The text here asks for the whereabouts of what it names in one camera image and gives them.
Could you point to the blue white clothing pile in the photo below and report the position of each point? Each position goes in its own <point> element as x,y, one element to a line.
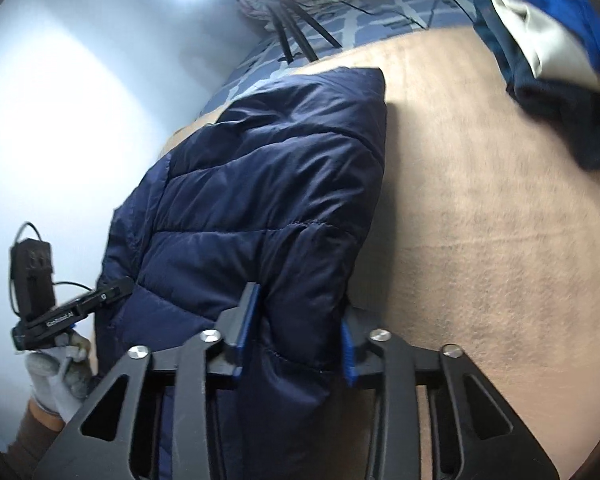
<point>565,110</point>

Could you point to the person's left hand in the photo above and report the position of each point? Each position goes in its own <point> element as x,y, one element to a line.
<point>55,380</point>

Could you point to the blue checked bedsheet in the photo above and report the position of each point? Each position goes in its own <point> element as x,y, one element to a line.
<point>380,20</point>

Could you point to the navy puffer jacket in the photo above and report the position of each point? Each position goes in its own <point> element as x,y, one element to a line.
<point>270,185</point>

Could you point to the black tripod stand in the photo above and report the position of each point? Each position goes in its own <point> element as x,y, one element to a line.
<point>292,30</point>

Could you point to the person's left forearm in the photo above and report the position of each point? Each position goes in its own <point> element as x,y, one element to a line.
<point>35,435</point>

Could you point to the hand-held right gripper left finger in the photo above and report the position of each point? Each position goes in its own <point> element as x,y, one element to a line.
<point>245,325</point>

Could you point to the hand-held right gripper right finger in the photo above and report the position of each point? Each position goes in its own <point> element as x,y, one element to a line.
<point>348,355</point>

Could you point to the blue and white jacket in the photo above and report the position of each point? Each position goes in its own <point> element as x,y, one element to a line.
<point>545,15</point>

